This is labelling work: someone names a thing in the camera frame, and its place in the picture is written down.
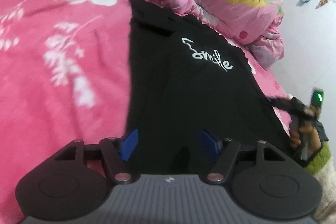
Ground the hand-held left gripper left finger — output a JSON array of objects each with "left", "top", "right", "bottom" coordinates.
[{"left": 54, "top": 129, "right": 139, "bottom": 185}]

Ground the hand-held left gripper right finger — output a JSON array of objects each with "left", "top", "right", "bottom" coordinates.
[{"left": 198, "top": 129, "right": 285, "bottom": 185}]

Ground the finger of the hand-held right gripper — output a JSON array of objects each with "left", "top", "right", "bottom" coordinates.
[{"left": 266, "top": 97, "right": 297, "bottom": 114}]

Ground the black printed t-shirt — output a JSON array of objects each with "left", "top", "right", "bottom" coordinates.
[{"left": 126, "top": 0, "right": 292, "bottom": 177}]

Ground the person's right hand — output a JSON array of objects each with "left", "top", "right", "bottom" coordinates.
[{"left": 289, "top": 124, "right": 323, "bottom": 159}]

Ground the pink floral blanket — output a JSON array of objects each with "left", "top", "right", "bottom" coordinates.
[{"left": 0, "top": 0, "right": 292, "bottom": 180}]

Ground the yellow paper flag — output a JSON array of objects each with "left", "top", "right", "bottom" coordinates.
[{"left": 316, "top": 0, "right": 336, "bottom": 9}]

